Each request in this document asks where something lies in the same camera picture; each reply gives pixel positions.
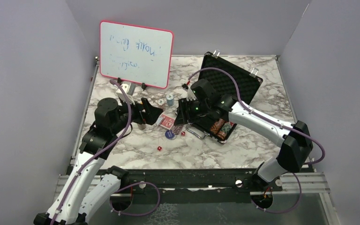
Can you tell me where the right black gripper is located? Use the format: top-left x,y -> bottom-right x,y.
174,97 -> 210,125

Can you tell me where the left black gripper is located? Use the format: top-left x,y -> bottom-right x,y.
112,95 -> 163,135

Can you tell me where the brown chip stack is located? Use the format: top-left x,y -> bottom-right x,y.
137,124 -> 147,130

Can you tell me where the white red chip stack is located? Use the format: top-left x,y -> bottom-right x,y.
157,99 -> 165,107

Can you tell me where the light blue chip stack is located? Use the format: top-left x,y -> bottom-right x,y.
166,94 -> 174,107

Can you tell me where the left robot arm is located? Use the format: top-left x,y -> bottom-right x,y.
33,97 -> 163,225

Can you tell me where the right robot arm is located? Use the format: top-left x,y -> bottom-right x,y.
174,79 -> 313,191

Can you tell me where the red playing card deck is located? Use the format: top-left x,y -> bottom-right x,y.
156,114 -> 175,130

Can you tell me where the blue dealer button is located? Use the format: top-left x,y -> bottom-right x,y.
165,130 -> 177,140

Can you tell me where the black poker case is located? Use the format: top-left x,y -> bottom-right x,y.
187,52 -> 263,144

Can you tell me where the pink framed whiteboard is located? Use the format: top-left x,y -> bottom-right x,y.
99,20 -> 174,89

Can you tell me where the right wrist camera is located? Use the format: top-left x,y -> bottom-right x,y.
186,88 -> 197,101

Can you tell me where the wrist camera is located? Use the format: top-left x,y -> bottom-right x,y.
186,88 -> 197,101
116,81 -> 136,105

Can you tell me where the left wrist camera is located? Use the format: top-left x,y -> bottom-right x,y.
116,81 -> 136,105

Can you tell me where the black mounting rail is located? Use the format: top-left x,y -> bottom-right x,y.
68,167 -> 314,206

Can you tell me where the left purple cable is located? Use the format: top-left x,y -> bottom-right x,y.
50,79 -> 133,225

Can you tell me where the purple cable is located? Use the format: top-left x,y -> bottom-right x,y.
181,67 -> 326,214
50,79 -> 133,225

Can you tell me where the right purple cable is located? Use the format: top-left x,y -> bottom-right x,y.
181,67 -> 326,214

